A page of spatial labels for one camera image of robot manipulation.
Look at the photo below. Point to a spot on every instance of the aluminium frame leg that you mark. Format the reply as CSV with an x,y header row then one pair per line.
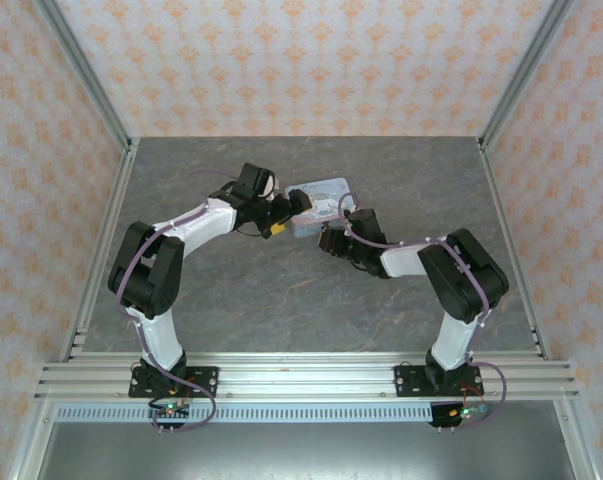
x,y
576,440
33,440

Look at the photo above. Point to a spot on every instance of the aluminium side rail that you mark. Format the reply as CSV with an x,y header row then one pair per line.
x,y
513,250
106,225

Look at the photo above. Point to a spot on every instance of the cartoon bunny tin box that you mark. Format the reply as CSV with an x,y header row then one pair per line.
x,y
326,197

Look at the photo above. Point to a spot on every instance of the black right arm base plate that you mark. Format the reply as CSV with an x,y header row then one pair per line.
x,y
411,380

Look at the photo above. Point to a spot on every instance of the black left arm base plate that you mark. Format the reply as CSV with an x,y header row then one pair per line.
x,y
201,381

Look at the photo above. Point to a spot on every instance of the aluminium mounting rail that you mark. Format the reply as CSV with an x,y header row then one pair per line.
x,y
306,375

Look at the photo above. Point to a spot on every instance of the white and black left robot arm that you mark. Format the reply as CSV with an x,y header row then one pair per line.
x,y
201,222

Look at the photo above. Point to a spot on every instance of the aluminium frame post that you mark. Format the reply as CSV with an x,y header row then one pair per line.
x,y
88,75
523,75

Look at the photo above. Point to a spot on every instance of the grey metal panel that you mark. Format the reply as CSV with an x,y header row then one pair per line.
x,y
306,452

